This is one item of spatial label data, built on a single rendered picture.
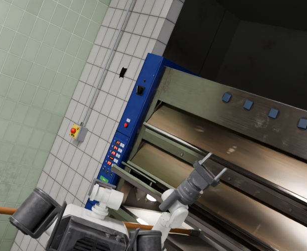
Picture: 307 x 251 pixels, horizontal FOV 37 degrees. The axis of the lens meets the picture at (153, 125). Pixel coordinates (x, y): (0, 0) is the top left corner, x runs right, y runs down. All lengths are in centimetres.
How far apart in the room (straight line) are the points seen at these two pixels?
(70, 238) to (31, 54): 202
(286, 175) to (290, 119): 27
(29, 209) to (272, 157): 120
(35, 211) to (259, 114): 125
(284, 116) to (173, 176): 73
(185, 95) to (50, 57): 115
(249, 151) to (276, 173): 20
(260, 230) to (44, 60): 196
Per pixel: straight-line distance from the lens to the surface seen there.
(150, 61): 296
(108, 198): 167
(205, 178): 179
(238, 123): 243
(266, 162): 229
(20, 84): 335
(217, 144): 247
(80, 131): 326
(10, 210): 209
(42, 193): 165
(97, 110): 327
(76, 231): 152
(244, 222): 229
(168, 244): 259
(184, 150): 260
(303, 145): 222
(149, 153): 280
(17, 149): 349
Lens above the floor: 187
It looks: 3 degrees down
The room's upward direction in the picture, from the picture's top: 22 degrees clockwise
